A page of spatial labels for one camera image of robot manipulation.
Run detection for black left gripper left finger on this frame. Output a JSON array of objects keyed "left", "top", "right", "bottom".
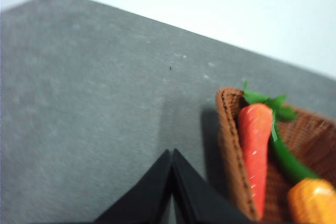
[{"left": 94, "top": 150, "right": 172, "bottom": 224}]

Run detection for brown wicker basket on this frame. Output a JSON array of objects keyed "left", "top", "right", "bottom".
[{"left": 215, "top": 87, "right": 336, "bottom": 221}]

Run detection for green toy pepper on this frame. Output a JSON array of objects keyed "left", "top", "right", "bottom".
[{"left": 268, "top": 127, "right": 319, "bottom": 183}]

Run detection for orange toy carrot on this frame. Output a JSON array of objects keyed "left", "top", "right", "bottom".
[{"left": 238, "top": 82, "right": 297, "bottom": 218}]

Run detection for yellow toy corn cob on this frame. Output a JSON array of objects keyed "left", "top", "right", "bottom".
[{"left": 288, "top": 178, "right": 336, "bottom": 224}]

